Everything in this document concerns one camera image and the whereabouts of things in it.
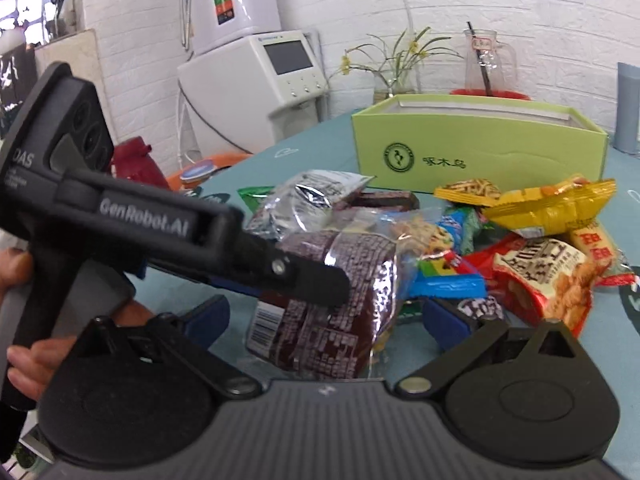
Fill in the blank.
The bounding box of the glass vase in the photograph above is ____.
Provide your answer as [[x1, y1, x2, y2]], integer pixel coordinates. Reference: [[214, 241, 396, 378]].
[[372, 67, 416, 104]]

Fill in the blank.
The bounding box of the blue green snack packet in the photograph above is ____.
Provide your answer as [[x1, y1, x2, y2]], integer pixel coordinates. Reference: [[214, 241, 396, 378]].
[[440, 207, 484, 256]]

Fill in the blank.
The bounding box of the person's left hand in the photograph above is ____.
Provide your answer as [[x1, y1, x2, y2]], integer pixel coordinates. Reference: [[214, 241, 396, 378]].
[[0, 249, 77, 402]]

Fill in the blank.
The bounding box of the brown bar snack packet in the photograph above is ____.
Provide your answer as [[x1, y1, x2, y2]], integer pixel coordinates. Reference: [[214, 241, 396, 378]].
[[345, 191, 421, 212]]

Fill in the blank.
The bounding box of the yellow stick snack packet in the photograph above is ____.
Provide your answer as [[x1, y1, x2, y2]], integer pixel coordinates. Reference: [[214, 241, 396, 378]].
[[434, 177, 503, 209]]

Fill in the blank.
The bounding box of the red snack packet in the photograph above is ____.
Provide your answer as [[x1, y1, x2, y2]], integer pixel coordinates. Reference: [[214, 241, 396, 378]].
[[465, 235, 596, 339]]

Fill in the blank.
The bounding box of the white water purifier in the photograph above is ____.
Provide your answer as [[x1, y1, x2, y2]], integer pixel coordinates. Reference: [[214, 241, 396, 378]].
[[192, 0, 284, 56]]

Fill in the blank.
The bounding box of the white machine with screen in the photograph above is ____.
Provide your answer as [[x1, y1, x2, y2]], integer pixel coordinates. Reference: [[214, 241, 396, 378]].
[[177, 31, 331, 162]]

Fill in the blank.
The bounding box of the beige board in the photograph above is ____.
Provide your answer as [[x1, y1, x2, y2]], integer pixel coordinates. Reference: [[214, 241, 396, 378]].
[[34, 29, 119, 147]]

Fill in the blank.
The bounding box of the green cardboard box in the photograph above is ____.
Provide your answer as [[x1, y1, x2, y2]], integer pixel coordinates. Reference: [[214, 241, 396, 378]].
[[351, 94, 610, 196]]

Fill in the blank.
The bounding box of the yellow flowered plant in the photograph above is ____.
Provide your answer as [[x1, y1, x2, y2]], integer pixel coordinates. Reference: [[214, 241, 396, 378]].
[[342, 27, 461, 96]]

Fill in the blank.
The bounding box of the large maroon snack packet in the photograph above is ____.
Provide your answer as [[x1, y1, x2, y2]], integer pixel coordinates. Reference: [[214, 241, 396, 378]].
[[245, 230, 402, 379]]

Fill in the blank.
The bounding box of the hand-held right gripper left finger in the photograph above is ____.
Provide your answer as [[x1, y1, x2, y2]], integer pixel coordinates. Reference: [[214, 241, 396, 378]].
[[75, 296, 263, 401]]

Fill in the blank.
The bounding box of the red plastic basin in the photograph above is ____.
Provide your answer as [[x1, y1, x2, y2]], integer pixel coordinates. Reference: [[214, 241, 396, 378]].
[[449, 88, 532, 103]]

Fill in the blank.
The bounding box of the red bag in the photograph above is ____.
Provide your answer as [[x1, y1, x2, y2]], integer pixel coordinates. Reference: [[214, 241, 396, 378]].
[[111, 136, 174, 191]]

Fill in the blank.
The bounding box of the blue-grey tumbler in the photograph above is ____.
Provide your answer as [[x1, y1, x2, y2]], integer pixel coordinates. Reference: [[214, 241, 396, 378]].
[[614, 62, 640, 154]]

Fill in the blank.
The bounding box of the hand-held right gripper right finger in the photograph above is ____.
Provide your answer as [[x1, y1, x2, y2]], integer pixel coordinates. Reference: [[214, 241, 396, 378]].
[[394, 297, 581, 397]]

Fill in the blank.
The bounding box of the black straw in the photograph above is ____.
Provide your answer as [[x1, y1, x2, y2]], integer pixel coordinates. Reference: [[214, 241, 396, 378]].
[[466, 21, 494, 97]]

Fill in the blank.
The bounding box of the white wall pipe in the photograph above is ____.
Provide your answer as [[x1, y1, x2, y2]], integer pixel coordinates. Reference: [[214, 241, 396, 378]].
[[399, 0, 417, 52]]

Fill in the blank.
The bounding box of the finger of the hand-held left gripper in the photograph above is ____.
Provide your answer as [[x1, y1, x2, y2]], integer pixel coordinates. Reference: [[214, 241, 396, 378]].
[[235, 230, 351, 307]]

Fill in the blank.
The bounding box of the orange snack packet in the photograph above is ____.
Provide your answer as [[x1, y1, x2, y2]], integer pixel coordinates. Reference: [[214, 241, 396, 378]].
[[570, 219, 639, 287]]

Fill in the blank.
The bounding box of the jar with blue lid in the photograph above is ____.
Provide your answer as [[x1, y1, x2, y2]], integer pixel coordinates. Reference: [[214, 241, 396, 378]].
[[180, 159, 217, 184]]

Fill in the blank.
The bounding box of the clear plastic pitcher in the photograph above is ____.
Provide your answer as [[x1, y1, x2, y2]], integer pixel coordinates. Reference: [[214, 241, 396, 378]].
[[462, 29, 518, 97]]

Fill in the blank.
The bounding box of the small dark snack packet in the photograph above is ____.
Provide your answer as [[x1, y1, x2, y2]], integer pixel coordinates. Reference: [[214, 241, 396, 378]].
[[457, 297, 506, 322]]

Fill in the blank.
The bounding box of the teal tablecloth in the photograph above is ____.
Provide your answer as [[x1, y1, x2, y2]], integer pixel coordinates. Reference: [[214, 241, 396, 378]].
[[190, 109, 640, 461]]

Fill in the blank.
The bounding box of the clear peanut snack packet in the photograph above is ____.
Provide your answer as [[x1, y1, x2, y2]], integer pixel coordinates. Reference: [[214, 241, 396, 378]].
[[390, 210, 456, 257]]

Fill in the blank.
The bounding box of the blue wafer snack packet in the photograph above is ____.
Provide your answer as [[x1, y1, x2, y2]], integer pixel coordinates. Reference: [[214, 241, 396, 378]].
[[410, 252, 488, 299]]

